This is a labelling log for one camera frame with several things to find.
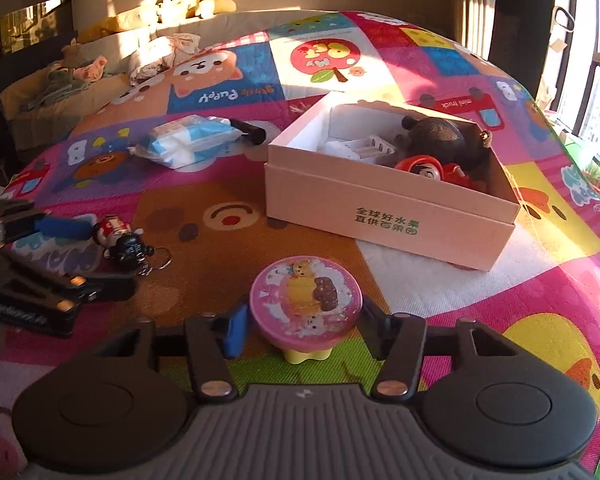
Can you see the white plastic insert tray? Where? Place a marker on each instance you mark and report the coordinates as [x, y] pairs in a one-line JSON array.
[[371, 150]]

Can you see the bear figurine keychain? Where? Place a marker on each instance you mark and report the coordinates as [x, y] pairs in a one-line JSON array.
[[124, 247]]

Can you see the colourful cartoon play mat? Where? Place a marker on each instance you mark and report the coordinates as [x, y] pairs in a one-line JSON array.
[[206, 160]]

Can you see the crumpled clothes pile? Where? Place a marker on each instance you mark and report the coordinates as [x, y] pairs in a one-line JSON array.
[[161, 54]]

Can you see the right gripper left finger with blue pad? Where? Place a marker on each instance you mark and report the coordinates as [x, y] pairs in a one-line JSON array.
[[211, 340]]

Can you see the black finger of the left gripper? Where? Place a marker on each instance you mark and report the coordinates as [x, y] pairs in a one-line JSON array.
[[23, 280]]

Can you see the blue white wet wipes pack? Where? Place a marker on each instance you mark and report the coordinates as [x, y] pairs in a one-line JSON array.
[[185, 141]]

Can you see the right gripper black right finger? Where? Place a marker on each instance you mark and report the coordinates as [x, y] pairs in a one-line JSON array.
[[398, 340]]

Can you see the pink lid yellow toy cup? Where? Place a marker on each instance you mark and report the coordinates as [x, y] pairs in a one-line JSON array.
[[305, 305]]

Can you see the pink cardboard box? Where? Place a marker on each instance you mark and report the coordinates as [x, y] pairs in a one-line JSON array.
[[377, 203]]

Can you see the grey sofa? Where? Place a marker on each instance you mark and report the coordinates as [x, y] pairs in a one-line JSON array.
[[44, 107]]

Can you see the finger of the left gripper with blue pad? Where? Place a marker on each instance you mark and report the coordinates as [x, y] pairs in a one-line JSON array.
[[55, 227]]

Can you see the black marker pen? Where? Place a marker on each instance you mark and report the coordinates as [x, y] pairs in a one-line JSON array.
[[254, 134]]

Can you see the red round toy figure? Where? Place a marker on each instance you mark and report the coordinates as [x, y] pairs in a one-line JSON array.
[[429, 167]]

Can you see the black plush bear toy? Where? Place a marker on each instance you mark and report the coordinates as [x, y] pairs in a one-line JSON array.
[[444, 141]]

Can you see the green clothes on sofa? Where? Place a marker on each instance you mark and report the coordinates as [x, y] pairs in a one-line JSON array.
[[62, 82]]

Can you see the white plush toy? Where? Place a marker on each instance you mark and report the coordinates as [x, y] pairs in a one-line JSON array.
[[174, 11]]

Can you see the red plastic basin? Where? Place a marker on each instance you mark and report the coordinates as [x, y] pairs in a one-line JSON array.
[[593, 180]]

